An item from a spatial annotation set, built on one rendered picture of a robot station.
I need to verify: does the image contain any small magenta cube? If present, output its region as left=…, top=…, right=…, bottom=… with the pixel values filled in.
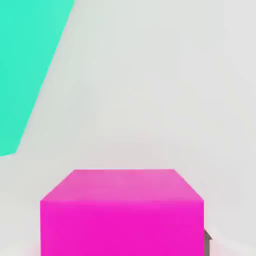
left=39, top=168, right=205, bottom=256

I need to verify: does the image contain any large turquoise box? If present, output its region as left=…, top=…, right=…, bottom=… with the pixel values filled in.
left=0, top=0, right=76, bottom=157

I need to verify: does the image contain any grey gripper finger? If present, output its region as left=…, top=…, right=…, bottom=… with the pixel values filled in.
left=203, top=229, right=223, bottom=256

